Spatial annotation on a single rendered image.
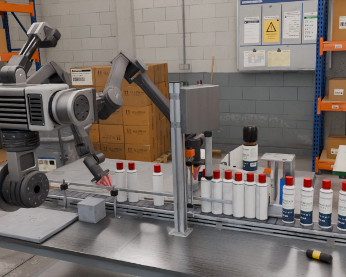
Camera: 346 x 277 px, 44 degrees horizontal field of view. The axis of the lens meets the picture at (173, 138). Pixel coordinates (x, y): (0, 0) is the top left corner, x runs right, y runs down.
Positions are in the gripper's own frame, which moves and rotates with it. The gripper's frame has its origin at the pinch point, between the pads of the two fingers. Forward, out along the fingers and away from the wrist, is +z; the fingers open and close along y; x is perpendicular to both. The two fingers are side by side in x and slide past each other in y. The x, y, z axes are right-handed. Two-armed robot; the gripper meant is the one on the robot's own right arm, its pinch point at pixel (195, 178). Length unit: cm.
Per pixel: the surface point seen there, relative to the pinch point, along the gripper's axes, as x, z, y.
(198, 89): 19.0, -44.9, -10.2
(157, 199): 8.4, 9.6, 16.7
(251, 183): 7.6, -2.8, -29.1
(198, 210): 6.7, 13.6, -3.6
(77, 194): 7, 13, 66
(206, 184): 8.4, -0.3, -8.5
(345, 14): -362, -88, -47
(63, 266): -23, 79, 107
